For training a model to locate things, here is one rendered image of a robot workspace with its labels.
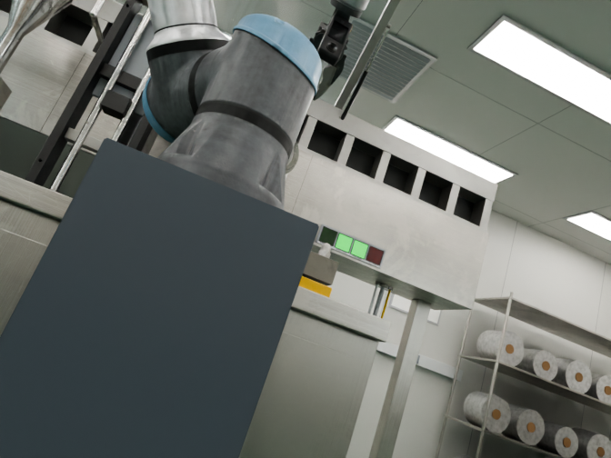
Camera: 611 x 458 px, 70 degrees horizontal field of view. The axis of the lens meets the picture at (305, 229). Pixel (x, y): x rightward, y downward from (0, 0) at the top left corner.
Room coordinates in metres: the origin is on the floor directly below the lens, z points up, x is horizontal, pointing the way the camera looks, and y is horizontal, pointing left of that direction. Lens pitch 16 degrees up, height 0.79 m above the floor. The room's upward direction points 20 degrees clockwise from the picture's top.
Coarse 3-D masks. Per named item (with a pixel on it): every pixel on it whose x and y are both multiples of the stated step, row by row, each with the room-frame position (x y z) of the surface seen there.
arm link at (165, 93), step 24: (168, 0) 0.47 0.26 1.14; (192, 0) 0.47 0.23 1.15; (168, 24) 0.49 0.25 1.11; (192, 24) 0.48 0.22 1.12; (216, 24) 0.51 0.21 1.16; (168, 48) 0.49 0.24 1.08; (192, 48) 0.48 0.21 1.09; (216, 48) 0.50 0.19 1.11; (168, 72) 0.50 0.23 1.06; (144, 96) 0.56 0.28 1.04; (168, 96) 0.52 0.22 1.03; (168, 120) 0.54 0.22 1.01; (192, 120) 0.51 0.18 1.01
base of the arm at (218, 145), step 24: (216, 120) 0.41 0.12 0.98; (240, 120) 0.41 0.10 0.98; (264, 120) 0.41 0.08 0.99; (192, 144) 0.42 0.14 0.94; (216, 144) 0.40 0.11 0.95; (240, 144) 0.40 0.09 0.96; (264, 144) 0.42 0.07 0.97; (288, 144) 0.44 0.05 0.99; (192, 168) 0.39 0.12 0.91; (216, 168) 0.39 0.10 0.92; (240, 168) 0.40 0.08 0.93; (264, 168) 0.41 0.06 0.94; (240, 192) 0.40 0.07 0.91; (264, 192) 0.41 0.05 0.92
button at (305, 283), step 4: (304, 280) 0.82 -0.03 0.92; (308, 280) 0.82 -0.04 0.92; (312, 280) 0.83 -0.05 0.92; (300, 284) 0.82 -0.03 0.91; (304, 284) 0.82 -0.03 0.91; (308, 284) 0.82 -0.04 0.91; (312, 284) 0.83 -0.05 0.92; (316, 284) 0.83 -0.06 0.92; (320, 284) 0.83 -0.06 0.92; (324, 284) 0.83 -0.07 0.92; (308, 288) 0.82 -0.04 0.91; (312, 288) 0.83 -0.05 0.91; (316, 288) 0.83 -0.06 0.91; (320, 288) 0.83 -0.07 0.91; (324, 288) 0.83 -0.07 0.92; (328, 288) 0.83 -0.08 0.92; (316, 292) 0.83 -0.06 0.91; (320, 292) 0.83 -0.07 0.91; (324, 292) 0.83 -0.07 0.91; (328, 292) 0.83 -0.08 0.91; (328, 296) 0.83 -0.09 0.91
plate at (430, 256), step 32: (0, 32) 1.22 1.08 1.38; (32, 32) 1.23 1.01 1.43; (32, 64) 1.24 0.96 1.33; (64, 64) 1.25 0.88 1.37; (32, 96) 1.25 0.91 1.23; (64, 96) 1.26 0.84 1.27; (32, 128) 1.26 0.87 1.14; (96, 128) 1.29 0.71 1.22; (320, 160) 1.42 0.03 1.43; (288, 192) 1.40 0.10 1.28; (320, 192) 1.42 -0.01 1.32; (352, 192) 1.44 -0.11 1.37; (384, 192) 1.46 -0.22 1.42; (320, 224) 1.43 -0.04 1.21; (352, 224) 1.45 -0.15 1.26; (384, 224) 1.47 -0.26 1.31; (416, 224) 1.49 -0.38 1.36; (448, 224) 1.52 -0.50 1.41; (416, 256) 1.50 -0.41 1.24; (448, 256) 1.52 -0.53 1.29; (480, 256) 1.55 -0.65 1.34; (416, 288) 1.53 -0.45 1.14; (448, 288) 1.53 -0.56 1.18
